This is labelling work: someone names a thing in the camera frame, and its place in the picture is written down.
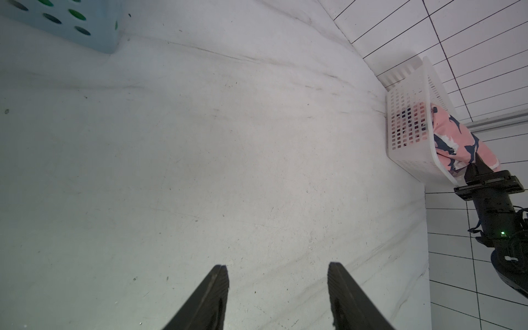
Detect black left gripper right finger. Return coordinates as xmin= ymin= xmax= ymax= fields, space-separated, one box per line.
xmin=327 ymin=262 xmax=395 ymax=330

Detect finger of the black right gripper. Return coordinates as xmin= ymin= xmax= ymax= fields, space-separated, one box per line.
xmin=464 ymin=153 xmax=493 ymax=182

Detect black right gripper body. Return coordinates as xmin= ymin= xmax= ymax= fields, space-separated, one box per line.
xmin=455 ymin=170 xmax=527 ymax=248

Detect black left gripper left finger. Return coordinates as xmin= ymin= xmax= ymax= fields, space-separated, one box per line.
xmin=163 ymin=265 xmax=230 ymax=330

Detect pink shark print shorts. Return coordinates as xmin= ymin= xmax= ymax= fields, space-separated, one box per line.
xmin=391 ymin=102 xmax=502 ymax=174

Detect white plastic mesh basket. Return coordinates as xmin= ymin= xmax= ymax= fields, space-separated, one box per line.
xmin=386 ymin=57 xmax=463 ymax=188

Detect blue plastic basket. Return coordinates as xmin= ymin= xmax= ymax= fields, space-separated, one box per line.
xmin=1 ymin=0 xmax=126 ymax=54

